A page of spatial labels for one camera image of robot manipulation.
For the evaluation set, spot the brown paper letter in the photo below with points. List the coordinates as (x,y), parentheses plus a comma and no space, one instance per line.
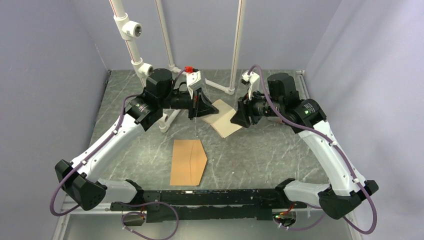
(221,122)

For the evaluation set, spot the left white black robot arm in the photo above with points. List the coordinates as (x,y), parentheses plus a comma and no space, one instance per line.
(81,178)

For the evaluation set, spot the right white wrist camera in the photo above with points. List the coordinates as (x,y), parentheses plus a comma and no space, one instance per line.
(252,80)

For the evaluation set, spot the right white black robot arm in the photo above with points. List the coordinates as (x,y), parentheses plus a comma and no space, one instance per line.
(341,195)

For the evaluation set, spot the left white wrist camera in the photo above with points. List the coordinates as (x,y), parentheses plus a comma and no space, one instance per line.
(193,80)

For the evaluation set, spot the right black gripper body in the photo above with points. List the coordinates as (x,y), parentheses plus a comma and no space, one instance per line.
(260,106)

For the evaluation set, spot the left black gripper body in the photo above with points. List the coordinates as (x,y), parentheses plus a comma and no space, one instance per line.
(180,100)

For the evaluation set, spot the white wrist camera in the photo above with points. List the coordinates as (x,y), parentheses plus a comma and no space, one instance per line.
(193,80)
(252,80)

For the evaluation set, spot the aluminium rail frame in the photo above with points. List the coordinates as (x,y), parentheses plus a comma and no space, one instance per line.
(261,156)

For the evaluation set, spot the brown paper envelope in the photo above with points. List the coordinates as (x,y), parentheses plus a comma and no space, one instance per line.
(188,162)

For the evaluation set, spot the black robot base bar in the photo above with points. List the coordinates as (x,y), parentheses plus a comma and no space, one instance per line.
(209,204)

